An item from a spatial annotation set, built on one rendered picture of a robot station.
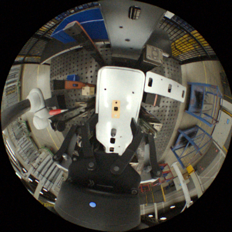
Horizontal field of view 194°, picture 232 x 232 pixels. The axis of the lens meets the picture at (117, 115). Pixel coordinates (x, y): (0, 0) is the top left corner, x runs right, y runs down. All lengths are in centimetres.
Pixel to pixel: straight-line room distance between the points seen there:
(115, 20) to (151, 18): 8
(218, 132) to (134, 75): 795
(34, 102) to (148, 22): 76
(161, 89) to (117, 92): 22
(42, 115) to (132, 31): 78
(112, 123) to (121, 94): 15
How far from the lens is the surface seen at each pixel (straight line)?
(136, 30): 23
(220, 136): 804
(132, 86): 32
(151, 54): 33
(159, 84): 37
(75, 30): 29
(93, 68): 70
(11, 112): 62
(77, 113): 28
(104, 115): 34
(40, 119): 74
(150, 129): 31
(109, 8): 20
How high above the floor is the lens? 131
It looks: 69 degrees down
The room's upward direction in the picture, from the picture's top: 173 degrees counter-clockwise
